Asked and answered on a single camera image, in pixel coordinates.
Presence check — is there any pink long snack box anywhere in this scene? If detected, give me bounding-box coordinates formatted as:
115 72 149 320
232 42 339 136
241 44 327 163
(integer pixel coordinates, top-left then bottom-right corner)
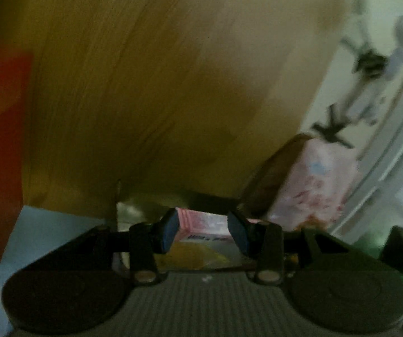
172 206 262 244

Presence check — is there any wooden board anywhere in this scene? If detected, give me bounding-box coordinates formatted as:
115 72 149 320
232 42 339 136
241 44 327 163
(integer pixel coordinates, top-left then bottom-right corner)
0 0 353 218

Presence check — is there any blue Peppa Pig bedsheet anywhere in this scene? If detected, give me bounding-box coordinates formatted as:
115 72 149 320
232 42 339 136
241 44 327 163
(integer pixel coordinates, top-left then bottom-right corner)
0 204 119 337

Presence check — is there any clear nut snack packet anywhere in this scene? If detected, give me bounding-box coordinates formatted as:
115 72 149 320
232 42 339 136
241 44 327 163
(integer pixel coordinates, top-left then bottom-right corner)
154 241 254 272

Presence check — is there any large pink snack bag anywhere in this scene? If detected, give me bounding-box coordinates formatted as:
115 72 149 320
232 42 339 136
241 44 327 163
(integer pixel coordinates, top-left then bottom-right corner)
265 138 359 231

